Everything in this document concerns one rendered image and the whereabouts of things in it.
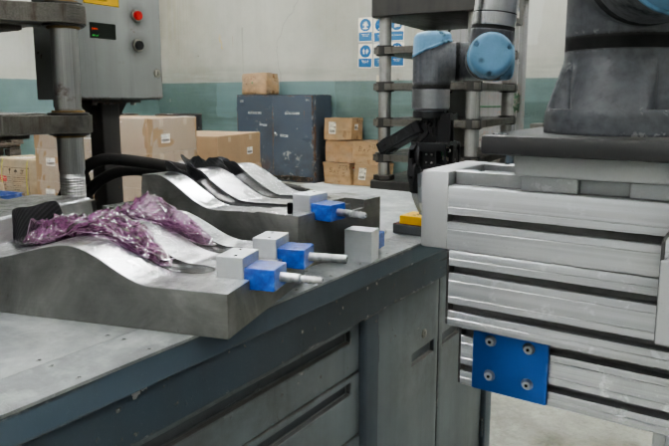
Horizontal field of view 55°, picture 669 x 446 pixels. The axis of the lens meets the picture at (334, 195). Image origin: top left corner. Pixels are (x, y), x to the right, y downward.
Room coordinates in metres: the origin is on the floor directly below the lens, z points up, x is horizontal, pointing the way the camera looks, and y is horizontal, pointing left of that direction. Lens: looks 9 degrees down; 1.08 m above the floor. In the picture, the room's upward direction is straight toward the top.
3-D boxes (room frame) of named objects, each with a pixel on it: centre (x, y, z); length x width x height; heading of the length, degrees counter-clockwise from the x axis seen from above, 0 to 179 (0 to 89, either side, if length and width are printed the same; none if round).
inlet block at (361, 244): (1.11, -0.07, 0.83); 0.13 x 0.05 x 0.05; 156
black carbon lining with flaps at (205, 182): (1.22, 0.18, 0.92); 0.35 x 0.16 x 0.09; 56
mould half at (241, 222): (1.24, 0.19, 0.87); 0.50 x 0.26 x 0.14; 56
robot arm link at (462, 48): (1.25, -0.29, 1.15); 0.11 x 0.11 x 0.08; 81
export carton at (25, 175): (5.85, 2.77, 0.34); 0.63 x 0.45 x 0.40; 61
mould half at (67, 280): (0.90, 0.32, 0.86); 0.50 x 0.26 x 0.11; 73
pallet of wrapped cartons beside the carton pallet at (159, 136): (5.22, 1.79, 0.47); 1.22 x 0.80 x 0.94; 65
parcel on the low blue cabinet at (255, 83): (8.60, 0.99, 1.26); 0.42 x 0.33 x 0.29; 61
